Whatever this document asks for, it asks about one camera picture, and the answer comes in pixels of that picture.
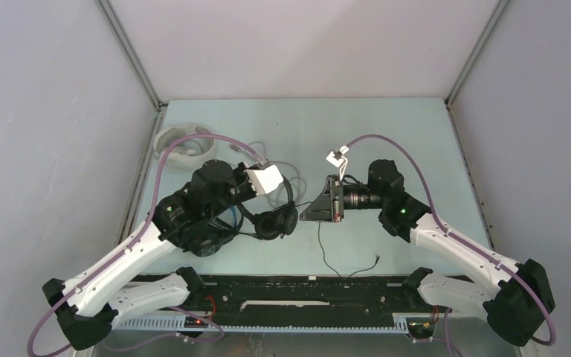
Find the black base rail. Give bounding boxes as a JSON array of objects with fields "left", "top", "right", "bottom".
[{"left": 117, "top": 274, "right": 464, "bottom": 328}]

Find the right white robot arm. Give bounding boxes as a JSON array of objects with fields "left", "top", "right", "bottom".
[{"left": 300, "top": 159, "right": 555, "bottom": 347}]

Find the aluminium frame post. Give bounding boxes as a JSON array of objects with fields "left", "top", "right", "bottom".
[
  {"left": 445, "top": 0, "right": 512, "bottom": 109},
  {"left": 94, "top": 0, "right": 164, "bottom": 111}
]

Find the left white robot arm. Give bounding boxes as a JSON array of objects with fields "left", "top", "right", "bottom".
[{"left": 42, "top": 159, "right": 283, "bottom": 350}]

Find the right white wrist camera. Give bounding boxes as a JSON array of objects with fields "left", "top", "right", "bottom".
[{"left": 326, "top": 145, "right": 349, "bottom": 183}]

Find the black headset with blue band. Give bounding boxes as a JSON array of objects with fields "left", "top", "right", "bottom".
[{"left": 181, "top": 207, "right": 245, "bottom": 257}]

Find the white gaming headset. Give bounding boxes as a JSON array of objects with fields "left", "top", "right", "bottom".
[{"left": 153, "top": 123, "right": 309, "bottom": 208}]

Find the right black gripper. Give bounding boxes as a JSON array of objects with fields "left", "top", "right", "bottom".
[{"left": 300, "top": 175, "right": 386, "bottom": 223}]

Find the left aluminium frame post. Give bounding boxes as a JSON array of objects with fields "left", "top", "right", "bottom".
[{"left": 94, "top": 0, "right": 164, "bottom": 111}]

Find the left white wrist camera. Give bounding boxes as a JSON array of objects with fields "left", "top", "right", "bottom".
[{"left": 244, "top": 164, "right": 284, "bottom": 196}]

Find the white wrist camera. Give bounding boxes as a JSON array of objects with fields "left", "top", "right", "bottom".
[
  {"left": 244, "top": 164, "right": 284, "bottom": 196},
  {"left": 326, "top": 145, "right": 349, "bottom": 183}
]

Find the right aluminium frame post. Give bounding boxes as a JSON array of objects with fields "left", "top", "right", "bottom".
[{"left": 445, "top": 0, "right": 512, "bottom": 109}]

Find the small black on-ear headphones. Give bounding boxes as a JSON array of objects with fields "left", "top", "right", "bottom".
[{"left": 236, "top": 175, "right": 382, "bottom": 280}]

